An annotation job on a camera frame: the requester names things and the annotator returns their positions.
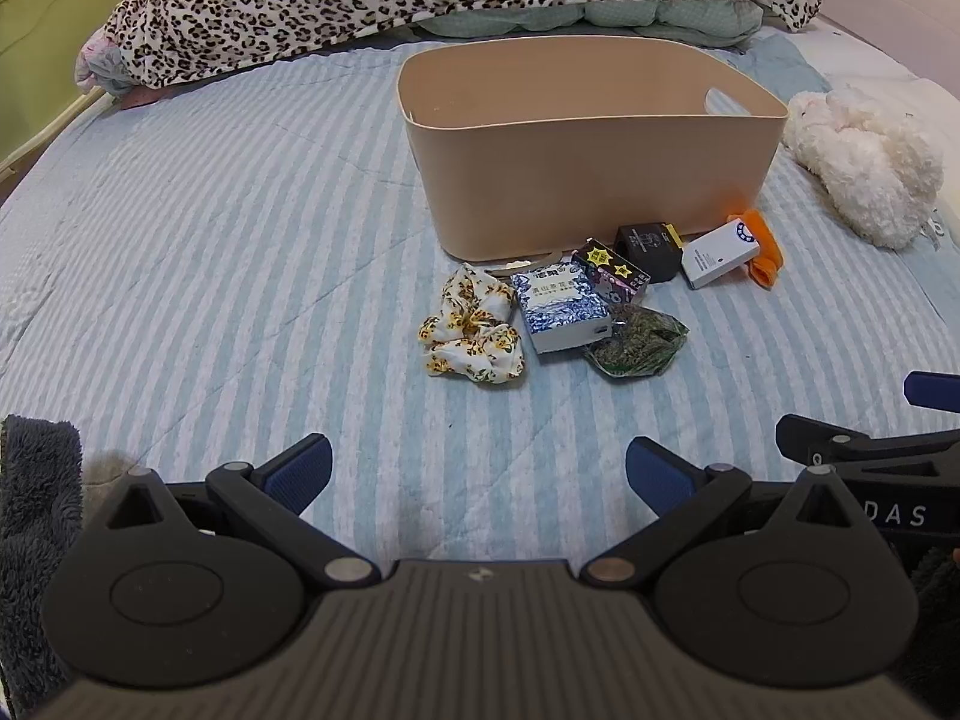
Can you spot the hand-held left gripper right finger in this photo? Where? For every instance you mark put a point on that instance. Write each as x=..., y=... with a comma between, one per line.
x=658, y=474

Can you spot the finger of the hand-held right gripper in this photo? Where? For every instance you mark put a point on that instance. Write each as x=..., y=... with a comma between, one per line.
x=840, y=436
x=931, y=391

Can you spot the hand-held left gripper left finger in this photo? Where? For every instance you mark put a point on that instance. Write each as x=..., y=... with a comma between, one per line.
x=298, y=469

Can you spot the green packet of dried herbs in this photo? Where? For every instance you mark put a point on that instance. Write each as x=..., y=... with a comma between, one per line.
x=637, y=341

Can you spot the blue and white box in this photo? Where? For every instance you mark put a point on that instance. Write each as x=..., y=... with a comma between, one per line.
x=562, y=311

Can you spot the orange cloth item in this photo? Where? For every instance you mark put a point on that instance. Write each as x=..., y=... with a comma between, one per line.
x=769, y=251

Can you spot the dark box with yellow stars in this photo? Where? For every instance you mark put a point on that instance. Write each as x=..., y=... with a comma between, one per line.
x=611, y=266

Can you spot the white box with blue badge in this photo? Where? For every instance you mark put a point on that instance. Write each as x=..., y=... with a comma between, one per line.
x=720, y=255

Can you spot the floral fabric scrunchie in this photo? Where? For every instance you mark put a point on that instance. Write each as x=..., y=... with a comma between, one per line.
x=472, y=330

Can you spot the small black box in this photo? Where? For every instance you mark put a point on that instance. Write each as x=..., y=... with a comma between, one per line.
x=651, y=251

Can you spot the beige plastic storage bin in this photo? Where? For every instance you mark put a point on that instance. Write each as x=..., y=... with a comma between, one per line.
x=592, y=165

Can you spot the person's right forearm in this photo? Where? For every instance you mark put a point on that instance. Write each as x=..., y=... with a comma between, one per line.
x=937, y=615

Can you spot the white plush toy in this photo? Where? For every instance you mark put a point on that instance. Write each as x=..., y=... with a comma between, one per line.
x=870, y=165

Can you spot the beige hair clip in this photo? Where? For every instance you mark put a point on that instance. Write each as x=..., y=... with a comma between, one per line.
x=514, y=265

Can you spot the white printed pillow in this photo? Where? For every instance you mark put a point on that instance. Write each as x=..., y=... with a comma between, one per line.
x=892, y=67

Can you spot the pink floral cloth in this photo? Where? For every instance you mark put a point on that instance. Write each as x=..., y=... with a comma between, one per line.
x=101, y=67

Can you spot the teal quilted duvet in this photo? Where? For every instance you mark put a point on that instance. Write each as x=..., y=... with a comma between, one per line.
x=637, y=19

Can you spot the green wooden cabinet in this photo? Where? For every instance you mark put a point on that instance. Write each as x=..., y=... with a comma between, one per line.
x=45, y=52

